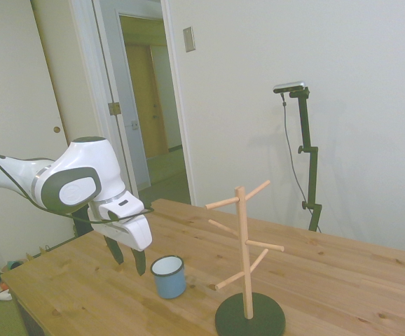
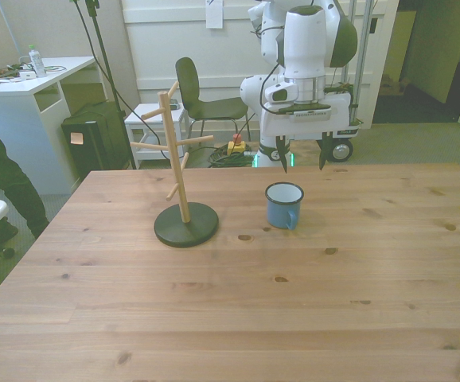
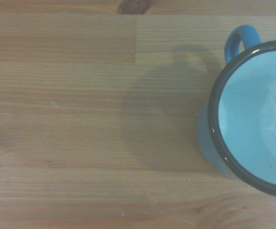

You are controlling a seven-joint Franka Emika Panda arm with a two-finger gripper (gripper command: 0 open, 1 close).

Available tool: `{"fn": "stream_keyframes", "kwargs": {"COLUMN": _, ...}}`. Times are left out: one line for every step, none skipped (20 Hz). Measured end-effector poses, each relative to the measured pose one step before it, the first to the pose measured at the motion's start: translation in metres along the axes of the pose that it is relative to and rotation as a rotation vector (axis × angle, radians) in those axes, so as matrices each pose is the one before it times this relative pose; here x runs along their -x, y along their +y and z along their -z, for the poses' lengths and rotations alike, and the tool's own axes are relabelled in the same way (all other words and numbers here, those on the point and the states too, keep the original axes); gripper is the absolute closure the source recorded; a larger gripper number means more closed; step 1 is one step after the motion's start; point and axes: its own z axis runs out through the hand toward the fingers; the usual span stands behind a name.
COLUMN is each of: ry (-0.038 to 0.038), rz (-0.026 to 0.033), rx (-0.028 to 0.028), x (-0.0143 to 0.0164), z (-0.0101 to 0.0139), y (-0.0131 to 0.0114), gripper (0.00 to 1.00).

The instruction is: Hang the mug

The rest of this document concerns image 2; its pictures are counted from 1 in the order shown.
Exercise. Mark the small white box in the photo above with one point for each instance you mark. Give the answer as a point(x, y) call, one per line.
point(27, 75)

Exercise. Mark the black wooden chair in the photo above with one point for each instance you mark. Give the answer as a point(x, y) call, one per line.
point(198, 101)

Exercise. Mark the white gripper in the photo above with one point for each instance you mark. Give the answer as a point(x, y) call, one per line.
point(313, 127)

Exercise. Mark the small dark object on stool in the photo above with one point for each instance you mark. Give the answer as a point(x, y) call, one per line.
point(174, 105)

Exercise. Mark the yellow emergency stop button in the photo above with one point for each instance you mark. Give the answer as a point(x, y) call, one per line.
point(236, 145)

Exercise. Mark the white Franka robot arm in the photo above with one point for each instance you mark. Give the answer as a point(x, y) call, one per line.
point(305, 44)

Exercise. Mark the black suitcase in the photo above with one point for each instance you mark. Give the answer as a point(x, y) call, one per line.
point(94, 135)

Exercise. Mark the orange sticky note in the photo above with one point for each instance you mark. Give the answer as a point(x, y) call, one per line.
point(76, 138)

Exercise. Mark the blue enamel mug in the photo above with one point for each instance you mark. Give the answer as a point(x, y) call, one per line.
point(282, 209)

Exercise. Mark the wooden mug tree, black base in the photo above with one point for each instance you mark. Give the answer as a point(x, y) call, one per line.
point(186, 227)

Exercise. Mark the person in dark clothes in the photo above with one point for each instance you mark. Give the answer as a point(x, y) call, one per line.
point(11, 179)

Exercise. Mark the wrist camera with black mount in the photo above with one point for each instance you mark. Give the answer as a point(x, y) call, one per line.
point(311, 113)

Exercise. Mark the white step stool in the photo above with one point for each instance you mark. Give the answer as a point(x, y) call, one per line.
point(154, 113)

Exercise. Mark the black tripod stand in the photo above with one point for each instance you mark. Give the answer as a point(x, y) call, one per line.
point(108, 79)

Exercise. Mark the clear plastic bottle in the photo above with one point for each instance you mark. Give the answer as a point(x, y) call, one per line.
point(37, 61)

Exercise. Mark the wheeled equipment cart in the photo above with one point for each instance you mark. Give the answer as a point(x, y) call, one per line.
point(343, 149)

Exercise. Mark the white paper sheet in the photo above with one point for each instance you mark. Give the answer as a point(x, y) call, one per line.
point(214, 14)

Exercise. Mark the white desk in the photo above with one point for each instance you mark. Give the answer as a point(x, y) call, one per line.
point(19, 115)

